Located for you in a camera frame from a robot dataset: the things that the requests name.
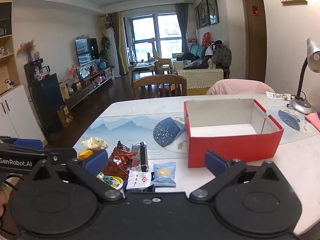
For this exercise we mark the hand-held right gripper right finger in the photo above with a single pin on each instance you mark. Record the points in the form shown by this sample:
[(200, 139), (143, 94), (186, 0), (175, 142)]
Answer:
[(215, 163)]

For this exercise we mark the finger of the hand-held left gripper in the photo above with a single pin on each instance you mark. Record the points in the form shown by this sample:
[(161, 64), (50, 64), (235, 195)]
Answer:
[(27, 144)]

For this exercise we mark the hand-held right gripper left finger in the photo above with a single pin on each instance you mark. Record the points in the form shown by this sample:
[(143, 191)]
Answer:
[(96, 162)]

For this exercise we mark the orange yellow snack packet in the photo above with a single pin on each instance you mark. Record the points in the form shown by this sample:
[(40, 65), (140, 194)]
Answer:
[(83, 153)]

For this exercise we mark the red cardboard box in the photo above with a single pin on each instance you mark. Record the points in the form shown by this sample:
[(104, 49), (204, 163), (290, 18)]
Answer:
[(225, 150)]

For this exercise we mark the pale yellow snack packet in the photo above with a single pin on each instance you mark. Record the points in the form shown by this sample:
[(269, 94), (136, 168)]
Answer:
[(93, 143)]

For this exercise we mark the yellow blue cartoon candy packet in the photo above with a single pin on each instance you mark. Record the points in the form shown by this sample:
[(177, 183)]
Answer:
[(111, 180)]

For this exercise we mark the brown red foil snack bag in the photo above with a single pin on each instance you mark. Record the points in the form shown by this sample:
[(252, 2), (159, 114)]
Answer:
[(120, 162)]

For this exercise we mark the silver black snack packet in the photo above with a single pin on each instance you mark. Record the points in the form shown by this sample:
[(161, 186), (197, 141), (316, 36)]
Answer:
[(140, 155)]

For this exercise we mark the white red label snack packet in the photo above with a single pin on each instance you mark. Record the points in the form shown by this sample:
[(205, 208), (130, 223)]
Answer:
[(138, 181)]

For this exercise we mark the light blue snack packet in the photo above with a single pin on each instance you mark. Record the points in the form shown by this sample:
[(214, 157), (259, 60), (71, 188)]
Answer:
[(163, 172)]

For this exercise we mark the person's left hand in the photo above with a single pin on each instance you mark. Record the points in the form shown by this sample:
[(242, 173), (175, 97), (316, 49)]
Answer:
[(2, 192)]

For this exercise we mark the white cabinet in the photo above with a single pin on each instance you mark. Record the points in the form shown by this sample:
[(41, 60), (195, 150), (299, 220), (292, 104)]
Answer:
[(15, 115)]

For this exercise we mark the blue mountain print table mat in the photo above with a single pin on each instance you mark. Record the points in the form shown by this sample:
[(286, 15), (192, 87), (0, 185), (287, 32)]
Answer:
[(125, 127)]

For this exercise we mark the brown paper bag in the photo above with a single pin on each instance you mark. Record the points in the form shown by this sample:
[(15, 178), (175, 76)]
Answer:
[(65, 116)]

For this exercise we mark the black cabinet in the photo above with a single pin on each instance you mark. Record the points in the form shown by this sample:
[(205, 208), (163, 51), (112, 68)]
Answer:
[(47, 97)]

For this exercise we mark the tan paper bag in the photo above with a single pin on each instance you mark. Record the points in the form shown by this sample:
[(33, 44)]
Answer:
[(64, 91)]

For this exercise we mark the long television cabinet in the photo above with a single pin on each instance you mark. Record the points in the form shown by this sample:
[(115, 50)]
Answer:
[(82, 90)]

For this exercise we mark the yellow bench with cream cover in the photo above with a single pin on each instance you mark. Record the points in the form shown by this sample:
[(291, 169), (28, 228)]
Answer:
[(200, 78)]

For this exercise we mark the pink flower bouquet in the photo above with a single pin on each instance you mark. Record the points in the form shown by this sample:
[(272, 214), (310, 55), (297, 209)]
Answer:
[(74, 71)]

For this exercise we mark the vase with dried flowers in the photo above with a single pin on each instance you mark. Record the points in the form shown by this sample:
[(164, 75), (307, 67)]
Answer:
[(26, 48)]

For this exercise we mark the wooden dining chair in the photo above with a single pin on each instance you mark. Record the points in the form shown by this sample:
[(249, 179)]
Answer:
[(160, 80)]

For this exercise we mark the silver desk lamp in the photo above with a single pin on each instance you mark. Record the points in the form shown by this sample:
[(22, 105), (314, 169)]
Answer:
[(301, 106)]

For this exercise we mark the wooden coffee table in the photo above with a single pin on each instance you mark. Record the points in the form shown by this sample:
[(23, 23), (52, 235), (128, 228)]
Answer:
[(143, 66)]

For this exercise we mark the pink cloth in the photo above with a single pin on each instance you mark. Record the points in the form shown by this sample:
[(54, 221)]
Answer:
[(314, 121)]

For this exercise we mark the white standing air conditioner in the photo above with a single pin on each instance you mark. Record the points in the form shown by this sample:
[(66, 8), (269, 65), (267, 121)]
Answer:
[(112, 55)]

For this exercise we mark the flat screen television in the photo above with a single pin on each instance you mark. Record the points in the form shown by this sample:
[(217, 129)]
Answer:
[(86, 51)]

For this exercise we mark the pile of clothes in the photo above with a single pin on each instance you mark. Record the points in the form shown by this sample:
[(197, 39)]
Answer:
[(220, 53)]

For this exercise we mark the wooden armchair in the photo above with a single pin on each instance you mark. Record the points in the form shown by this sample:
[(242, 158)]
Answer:
[(161, 62)]

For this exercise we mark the teal sofa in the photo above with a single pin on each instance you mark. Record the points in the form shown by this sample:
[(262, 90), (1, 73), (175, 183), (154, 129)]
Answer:
[(197, 50)]

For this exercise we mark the green potted plant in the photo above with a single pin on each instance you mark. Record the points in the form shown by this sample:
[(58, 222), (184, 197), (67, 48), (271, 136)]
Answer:
[(105, 46)]

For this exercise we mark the grey window curtain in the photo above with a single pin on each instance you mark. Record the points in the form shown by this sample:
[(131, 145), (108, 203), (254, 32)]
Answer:
[(182, 25), (121, 42)]

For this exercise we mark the brown wooden door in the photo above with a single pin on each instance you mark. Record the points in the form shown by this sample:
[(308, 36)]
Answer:
[(253, 42)]

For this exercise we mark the large balcony window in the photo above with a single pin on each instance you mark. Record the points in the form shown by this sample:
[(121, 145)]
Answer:
[(145, 30)]

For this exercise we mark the red door ornament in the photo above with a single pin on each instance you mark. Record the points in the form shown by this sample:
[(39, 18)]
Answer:
[(255, 10)]

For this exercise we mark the wooden wall shelf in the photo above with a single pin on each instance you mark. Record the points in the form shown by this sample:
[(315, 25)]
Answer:
[(6, 42)]

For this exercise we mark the dark framed wall picture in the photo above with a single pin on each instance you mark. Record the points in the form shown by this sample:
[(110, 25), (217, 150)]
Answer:
[(203, 12), (213, 6), (196, 17)]

